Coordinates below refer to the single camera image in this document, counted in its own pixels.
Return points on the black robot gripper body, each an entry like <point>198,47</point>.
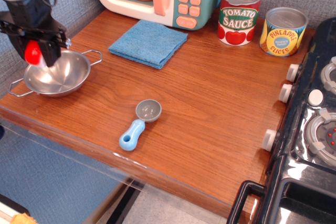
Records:
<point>32,19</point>

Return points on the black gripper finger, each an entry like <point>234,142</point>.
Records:
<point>19,43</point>
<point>51,49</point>

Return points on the blue folded cloth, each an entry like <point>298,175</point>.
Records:
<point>148,43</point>

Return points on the blue and grey toy scoop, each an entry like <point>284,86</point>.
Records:
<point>147,111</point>

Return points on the yellow object at bottom left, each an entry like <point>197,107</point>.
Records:
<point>23,219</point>

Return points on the tomato sauce can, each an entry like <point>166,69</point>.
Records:
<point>237,21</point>

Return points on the pineapple slices can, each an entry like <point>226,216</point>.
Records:
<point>283,31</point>

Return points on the white stove knob lower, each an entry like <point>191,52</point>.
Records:
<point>268,140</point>

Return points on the white stove knob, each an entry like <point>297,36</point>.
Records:
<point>292,72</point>
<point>268,140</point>
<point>285,93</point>

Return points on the white stove knob middle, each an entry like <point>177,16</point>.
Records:
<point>285,93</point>

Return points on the white stove knob upper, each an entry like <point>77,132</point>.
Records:
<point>292,72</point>

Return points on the black toy stove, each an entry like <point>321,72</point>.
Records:
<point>300,184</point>

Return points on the stainless steel pot with handles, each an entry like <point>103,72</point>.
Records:
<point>65,77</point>

